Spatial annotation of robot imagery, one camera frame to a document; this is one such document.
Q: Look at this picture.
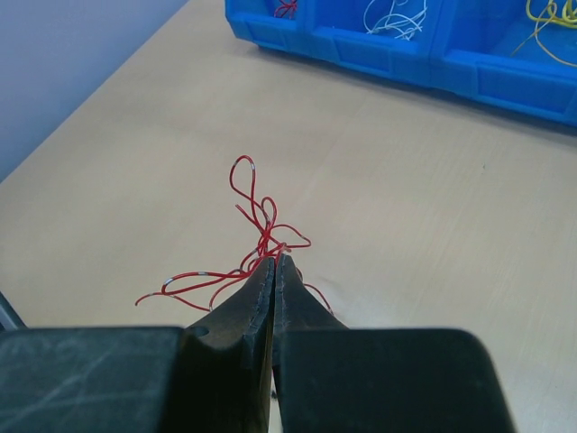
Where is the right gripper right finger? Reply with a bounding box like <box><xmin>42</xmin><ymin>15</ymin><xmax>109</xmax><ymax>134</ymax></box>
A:
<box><xmin>272</xmin><ymin>255</ymin><xmax>515</xmax><ymax>432</ymax></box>

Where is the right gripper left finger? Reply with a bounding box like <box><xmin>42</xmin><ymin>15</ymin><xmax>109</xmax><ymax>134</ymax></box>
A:
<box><xmin>1</xmin><ymin>259</ymin><xmax>275</xmax><ymax>432</ymax></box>

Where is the white wire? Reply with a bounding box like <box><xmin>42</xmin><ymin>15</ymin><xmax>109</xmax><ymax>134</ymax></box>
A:
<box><xmin>362</xmin><ymin>0</ymin><xmax>429</xmax><ymax>41</ymax></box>

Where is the red wire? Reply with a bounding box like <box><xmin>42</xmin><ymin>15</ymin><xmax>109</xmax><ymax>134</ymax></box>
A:
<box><xmin>273</xmin><ymin>0</ymin><xmax>298</xmax><ymax>20</ymax></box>

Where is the yellow wire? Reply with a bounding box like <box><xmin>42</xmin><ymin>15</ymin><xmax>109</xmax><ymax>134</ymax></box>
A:
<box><xmin>508</xmin><ymin>0</ymin><xmax>577</xmax><ymax>69</ymax></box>

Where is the blue three-compartment bin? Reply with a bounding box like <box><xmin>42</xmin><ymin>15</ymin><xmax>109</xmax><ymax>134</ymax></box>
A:
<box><xmin>224</xmin><ymin>0</ymin><xmax>576</xmax><ymax>125</ymax></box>

